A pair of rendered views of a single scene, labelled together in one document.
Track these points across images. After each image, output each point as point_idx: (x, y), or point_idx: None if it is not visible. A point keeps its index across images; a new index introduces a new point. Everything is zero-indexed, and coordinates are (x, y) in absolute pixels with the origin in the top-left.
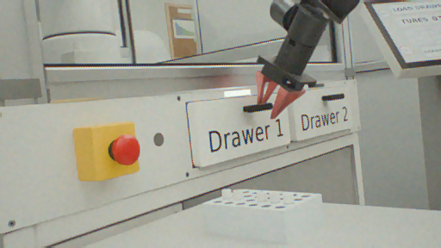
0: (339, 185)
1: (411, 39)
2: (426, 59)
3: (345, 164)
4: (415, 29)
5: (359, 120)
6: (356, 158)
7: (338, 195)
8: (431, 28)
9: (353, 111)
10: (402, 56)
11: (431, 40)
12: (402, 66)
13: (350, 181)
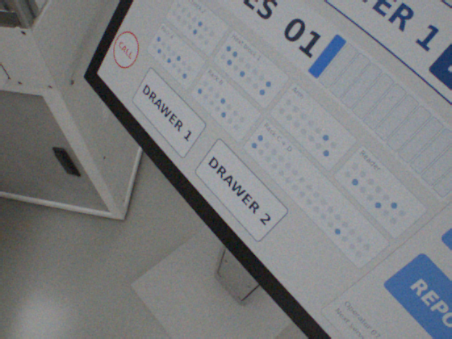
0: (22, 115)
1: (162, 32)
2: (127, 106)
3: (34, 105)
4: (202, 16)
5: (52, 80)
6: (54, 110)
7: (23, 121)
8: (236, 49)
9: (28, 67)
10: (106, 55)
11: (190, 80)
12: (85, 74)
13: (48, 120)
